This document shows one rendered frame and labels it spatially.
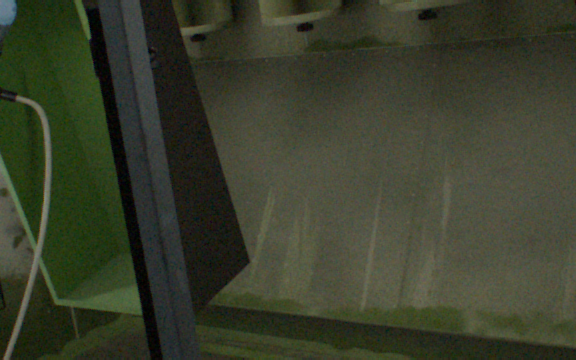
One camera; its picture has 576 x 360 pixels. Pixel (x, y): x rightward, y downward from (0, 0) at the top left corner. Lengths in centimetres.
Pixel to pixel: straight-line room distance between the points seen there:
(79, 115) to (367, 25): 125
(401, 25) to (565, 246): 113
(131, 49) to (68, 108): 181
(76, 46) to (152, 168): 166
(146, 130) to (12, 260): 233
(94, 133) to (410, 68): 127
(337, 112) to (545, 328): 125
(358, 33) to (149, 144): 240
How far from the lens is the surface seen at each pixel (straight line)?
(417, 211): 348
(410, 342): 339
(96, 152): 332
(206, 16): 394
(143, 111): 153
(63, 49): 322
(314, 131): 384
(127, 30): 152
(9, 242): 380
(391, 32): 378
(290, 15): 358
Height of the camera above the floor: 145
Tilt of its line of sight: 12 degrees down
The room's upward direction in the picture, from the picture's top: 8 degrees counter-clockwise
